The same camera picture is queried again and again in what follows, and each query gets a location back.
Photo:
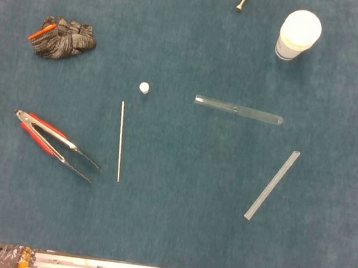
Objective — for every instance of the stack of white paper cups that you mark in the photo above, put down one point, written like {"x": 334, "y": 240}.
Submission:
{"x": 300, "y": 27}

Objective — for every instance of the black grey work glove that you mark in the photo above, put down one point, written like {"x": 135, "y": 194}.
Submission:
{"x": 61, "y": 44}

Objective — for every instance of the small metal bolt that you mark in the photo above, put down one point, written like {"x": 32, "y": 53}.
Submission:
{"x": 241, "y": 4}

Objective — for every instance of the thin white stirring rod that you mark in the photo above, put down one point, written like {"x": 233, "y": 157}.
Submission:
{"x": 120, "y": 139}

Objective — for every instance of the clear flat plastic strip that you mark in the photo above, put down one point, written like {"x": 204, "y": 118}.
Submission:
{"x": 272, "y": 185}

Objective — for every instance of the crumpled clear plastic wrap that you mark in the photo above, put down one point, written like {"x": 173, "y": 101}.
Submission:
{"x": 8, "y": 258}

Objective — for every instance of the teal felt table cover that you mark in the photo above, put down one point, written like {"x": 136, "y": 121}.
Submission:
{"x": 166, "y": 225}

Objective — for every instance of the small white cap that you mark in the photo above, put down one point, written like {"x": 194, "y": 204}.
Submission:
{"x": 143, "y": 87}

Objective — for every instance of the clear glass test tube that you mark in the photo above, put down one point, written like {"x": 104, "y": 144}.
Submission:
{"x": 236, "y": 109}

